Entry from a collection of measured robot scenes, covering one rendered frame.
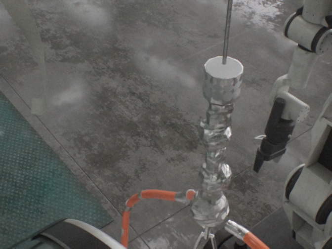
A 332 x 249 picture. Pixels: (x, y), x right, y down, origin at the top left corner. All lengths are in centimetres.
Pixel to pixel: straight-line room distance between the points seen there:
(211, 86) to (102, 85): 251
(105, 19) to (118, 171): 150
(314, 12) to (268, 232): 96
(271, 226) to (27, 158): 127
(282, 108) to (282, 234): 65
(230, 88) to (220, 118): 5
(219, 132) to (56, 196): 190
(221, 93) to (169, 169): 197
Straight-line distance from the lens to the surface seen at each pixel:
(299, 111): 154
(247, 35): 343
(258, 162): 166
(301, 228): 182
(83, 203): 230
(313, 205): 152
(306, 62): 148
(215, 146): 50
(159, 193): 70
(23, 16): 103
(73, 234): 65
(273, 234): 201
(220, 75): 44
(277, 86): 156
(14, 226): 229
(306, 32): 142
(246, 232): 56
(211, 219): 59
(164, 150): 251
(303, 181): 152
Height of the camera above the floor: 178
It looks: 42 degrees down
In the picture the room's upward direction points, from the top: straight up
